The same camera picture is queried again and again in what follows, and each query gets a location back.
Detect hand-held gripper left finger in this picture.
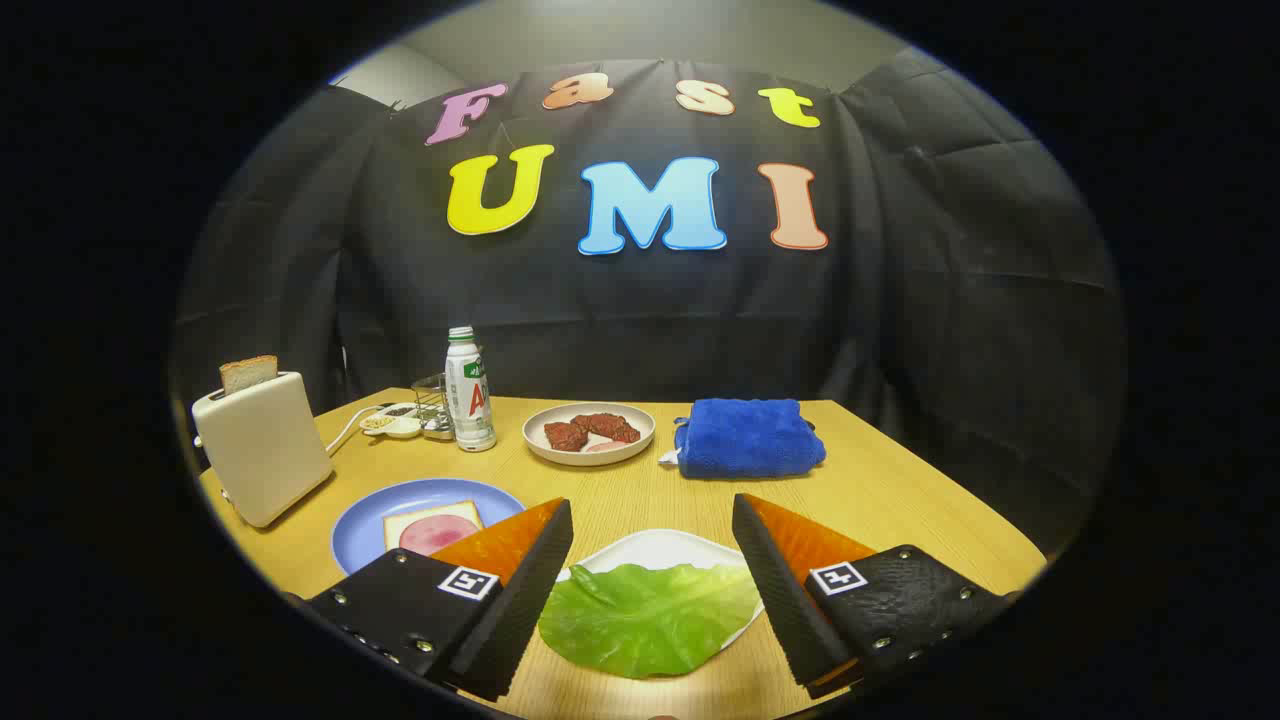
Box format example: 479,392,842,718
300,497,576,703

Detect white bread slice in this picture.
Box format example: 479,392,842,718
383,500,486,556

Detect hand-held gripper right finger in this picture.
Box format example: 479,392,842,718
730,491,1016,701

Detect black backdrop cloth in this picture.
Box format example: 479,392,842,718
170,58,1129,561

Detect round pink ham slice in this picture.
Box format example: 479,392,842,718
399,515,479,557

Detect blue round plate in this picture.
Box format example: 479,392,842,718
331,478,527,576

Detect long brown meat piece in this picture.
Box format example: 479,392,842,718
572,413,642,445

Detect white toaster cable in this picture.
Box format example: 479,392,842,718
325,405,386,456

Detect white bottle green cap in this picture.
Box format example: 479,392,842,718
444,326,498,453

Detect toasted bread slice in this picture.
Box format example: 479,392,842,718
219,355,280,395

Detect green lettuce leaf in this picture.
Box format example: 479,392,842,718
537,562,763,681

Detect wire utensil holder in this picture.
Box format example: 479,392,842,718
411,373,457,441

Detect beige round plate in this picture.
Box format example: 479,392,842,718
522,402,657,468

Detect white toaster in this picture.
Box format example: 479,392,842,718
192,372,334,529

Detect blue folded towel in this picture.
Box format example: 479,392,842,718
660,398,828,480

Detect white square plate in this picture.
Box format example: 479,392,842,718
568,528,766,651

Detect white divided condiment dish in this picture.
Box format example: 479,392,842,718
360,402,423,440

